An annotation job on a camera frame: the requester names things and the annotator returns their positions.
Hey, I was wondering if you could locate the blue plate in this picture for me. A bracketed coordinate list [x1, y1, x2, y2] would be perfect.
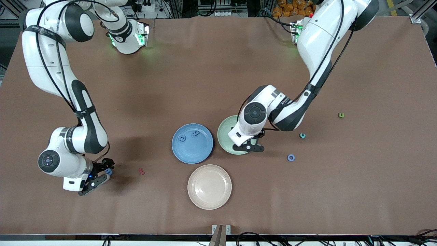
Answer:
[171, 123, 214, 164]

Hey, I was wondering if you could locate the beige plate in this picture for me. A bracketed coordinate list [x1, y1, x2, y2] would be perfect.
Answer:
[187, 164, 232, 210]

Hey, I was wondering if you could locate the green plate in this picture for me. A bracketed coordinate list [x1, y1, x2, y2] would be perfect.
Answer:
[217, 115, 258, 155]

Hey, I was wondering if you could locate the brown table cover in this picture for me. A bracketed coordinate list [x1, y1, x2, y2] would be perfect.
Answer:
[0, 15, 437, 236]

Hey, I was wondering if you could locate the white power strip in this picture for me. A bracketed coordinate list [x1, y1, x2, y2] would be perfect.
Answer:
[214, 10, 248, 17]
[138, 0, 156, 12]

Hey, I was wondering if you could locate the orange fruit pile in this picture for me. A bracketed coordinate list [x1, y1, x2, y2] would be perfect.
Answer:
[272, 0, 316, 17]

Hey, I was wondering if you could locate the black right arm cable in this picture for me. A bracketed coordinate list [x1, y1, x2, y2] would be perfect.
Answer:
[34, 0, 120, 164]

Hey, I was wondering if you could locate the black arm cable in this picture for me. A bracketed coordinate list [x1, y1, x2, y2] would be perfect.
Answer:
[34, 0, 120, 164]
[238, 0, 357, 132]

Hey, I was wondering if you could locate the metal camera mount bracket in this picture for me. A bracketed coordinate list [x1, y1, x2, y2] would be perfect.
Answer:
[212, 224, 231, 246]

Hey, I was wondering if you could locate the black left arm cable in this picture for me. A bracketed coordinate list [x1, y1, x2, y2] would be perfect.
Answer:
[238, 0, 357, 132]

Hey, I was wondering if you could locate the aluminium frame post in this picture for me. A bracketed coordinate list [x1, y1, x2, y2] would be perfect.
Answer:
[410, 0, 437, 24]

